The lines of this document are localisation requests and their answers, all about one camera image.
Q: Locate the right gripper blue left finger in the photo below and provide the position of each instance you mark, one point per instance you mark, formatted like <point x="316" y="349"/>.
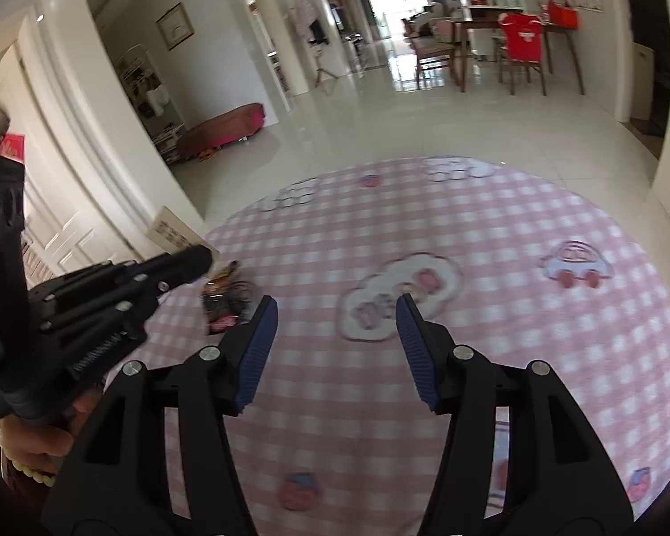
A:
<point x="214" y="383"/>

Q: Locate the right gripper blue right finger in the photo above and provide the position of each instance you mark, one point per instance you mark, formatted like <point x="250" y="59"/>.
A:
<point x="460" y="382"/>

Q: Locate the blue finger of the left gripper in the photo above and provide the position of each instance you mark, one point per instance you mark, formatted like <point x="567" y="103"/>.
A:
<point x="168" y="271"/>

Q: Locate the black red snack wrapper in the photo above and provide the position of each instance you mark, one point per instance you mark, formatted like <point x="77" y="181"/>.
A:
<point x="227" y="298"/>

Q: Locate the person's left hand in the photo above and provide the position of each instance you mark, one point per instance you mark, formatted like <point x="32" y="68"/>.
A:
<point x="38" y="447"/>

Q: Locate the red upholstered bench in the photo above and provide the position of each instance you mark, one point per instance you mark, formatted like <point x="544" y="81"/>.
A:
<point x="213" y="134"/>

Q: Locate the pink checkered tablecloth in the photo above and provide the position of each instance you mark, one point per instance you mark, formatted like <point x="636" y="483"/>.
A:
<point x="337" y="441"/>

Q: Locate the wooden coat stand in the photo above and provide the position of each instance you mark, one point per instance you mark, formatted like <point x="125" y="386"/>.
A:
<point x="307" y="25"/>

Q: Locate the wooden dining chair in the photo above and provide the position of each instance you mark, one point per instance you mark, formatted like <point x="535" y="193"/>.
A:
<point x="434" y="50"/>

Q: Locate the chair with red cover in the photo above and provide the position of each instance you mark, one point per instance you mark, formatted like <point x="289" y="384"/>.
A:
<point x="522" y="49"/>

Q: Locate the dark wooden dining table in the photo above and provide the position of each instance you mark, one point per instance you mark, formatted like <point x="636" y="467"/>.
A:
<point x="463" y="28"/>

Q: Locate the red gift bag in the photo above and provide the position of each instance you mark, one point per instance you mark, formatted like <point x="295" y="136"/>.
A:
<point x="562" y="14"/>

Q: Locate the framed wall picture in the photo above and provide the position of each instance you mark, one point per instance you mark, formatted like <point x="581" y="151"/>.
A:
<point x="175" y="26"/>

